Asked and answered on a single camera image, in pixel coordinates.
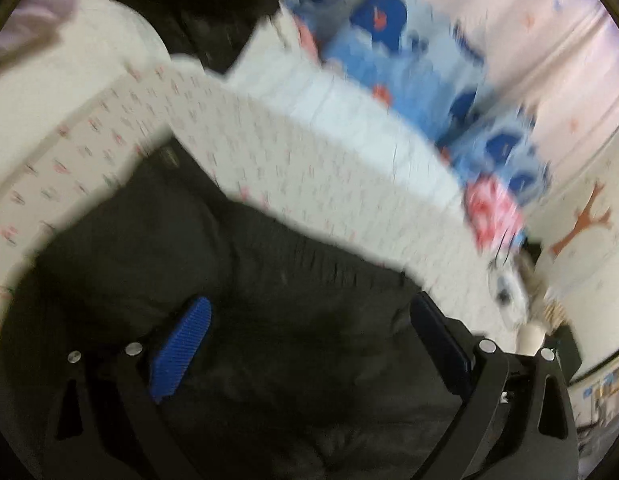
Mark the white power strip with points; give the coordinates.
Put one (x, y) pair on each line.
(508, 291)

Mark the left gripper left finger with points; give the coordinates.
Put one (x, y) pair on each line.
(104, 421)

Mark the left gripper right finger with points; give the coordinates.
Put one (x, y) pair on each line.
(515, 420)

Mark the black puffer jacket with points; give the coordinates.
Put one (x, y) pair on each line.
(311, 368)

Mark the cherry print bed sheet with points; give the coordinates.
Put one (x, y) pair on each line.
(254, 154)

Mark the pink checkered plastic bag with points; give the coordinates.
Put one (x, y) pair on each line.
(494, 217)

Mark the white striped quilt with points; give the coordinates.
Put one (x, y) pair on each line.
(273, 68)

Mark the whale print curtain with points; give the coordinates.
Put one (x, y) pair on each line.
(526, 90)

